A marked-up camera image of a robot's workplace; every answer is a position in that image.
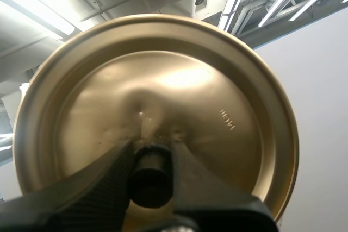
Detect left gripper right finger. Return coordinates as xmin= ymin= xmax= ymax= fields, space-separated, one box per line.
xmin=170 ymin=142 xmax=280 ymax=232

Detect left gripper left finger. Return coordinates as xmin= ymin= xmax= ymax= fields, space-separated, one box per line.
xmin=0 ymin=139 xmax=135 ymax=232

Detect gold pot lid black knob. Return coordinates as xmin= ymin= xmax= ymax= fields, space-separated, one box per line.
xmin=13 ymin=14 xmax=300 ymax=223

